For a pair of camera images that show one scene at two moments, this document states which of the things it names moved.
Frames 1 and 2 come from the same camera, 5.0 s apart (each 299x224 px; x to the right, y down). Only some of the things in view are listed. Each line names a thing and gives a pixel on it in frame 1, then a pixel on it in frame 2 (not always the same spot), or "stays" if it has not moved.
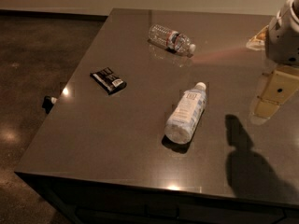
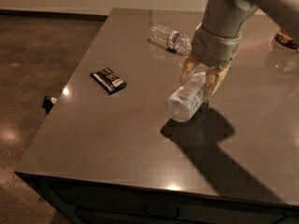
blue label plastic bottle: x=186 y=115 → x=184 y=102
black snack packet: x=109 y=81 stays
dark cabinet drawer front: x=96 y=203 stays
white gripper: x=282 y=39 → x=214 y=49
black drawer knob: x=48 y=104 stays
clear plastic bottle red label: x=171 y=39 stays
